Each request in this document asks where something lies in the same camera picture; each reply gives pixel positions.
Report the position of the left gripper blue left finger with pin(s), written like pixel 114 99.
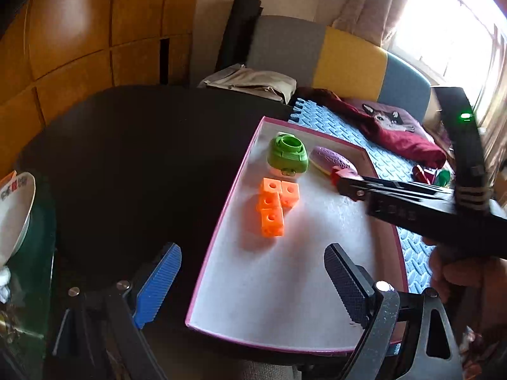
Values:
pixel 153 284

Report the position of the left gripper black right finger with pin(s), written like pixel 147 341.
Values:
pixel 354 288

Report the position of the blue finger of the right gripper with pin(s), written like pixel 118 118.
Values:
pixel 356 193
pixel 398 186

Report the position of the red puzzle piece block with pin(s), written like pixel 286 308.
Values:
pixel 338 173

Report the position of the green flanged plastic spool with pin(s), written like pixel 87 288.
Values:
pixel 442 178

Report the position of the green and white toy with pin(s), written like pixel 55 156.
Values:
pixel 287 156

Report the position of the orange linked cube blocks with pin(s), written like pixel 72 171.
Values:
pixel 274 197

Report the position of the person's right hand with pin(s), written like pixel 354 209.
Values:
pixel 487 274

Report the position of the blue foam puzzle mat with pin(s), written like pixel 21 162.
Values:
pixel 380 174

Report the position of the dark red folded cloth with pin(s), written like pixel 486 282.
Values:
pixel 390 127

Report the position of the pink rimmed white tray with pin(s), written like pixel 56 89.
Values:
pixel 274 293

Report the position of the beige folded cloth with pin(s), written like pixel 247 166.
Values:
pixel 261 83

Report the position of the grey yellow blue headboard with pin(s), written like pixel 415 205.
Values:
pixel 318 56

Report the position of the white bowl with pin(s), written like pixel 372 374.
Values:
pixel 17 199

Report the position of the pink window curtain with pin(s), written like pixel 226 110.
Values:
pixel 371 20

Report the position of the black rolled mat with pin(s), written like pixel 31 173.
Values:
pixel 238 33

